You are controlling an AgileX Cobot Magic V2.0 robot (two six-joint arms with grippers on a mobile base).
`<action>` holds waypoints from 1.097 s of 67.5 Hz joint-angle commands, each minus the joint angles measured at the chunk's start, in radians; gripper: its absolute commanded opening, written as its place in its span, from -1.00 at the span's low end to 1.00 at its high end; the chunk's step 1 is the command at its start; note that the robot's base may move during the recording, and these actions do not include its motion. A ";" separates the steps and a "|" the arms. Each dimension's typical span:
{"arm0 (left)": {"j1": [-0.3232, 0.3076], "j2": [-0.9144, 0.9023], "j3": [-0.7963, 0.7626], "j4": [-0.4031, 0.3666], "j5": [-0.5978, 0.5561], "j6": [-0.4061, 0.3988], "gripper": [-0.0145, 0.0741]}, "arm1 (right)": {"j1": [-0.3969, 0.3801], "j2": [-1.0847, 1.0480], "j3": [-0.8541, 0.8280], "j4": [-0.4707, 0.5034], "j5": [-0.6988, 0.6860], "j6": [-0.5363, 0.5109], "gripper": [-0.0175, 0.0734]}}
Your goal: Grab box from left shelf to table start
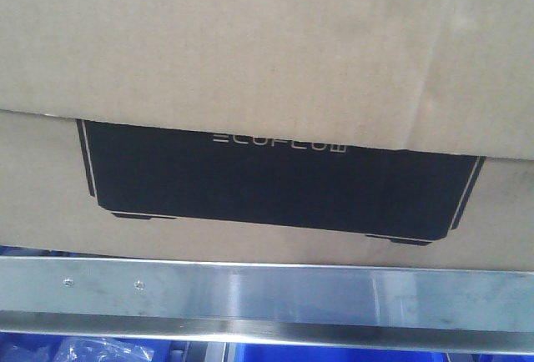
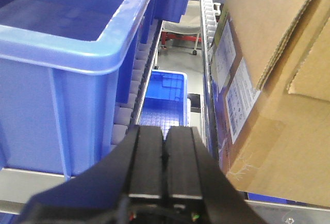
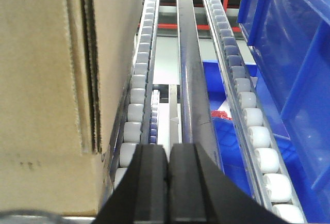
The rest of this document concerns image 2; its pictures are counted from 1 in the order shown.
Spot blue bin on floor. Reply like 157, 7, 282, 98
140, 70, 188, 131

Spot large blue plastic bin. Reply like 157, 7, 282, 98
1, 0, 151, 178

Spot brown cardboard box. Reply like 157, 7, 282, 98
211, 0, 329, 206

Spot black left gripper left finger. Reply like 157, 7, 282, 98
15, 125, 163, 223

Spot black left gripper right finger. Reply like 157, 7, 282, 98
165, 126, 265, 223

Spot roller track rail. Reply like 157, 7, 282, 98
200, 0, 218, 159
110, 19, 162, 150

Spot right roller track rail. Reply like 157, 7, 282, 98
200, 0, 218, 159

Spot left roller track rail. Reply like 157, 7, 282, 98
110, 19, 162, 150

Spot white stool with red frame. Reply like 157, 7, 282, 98
160, 1, 201, 55

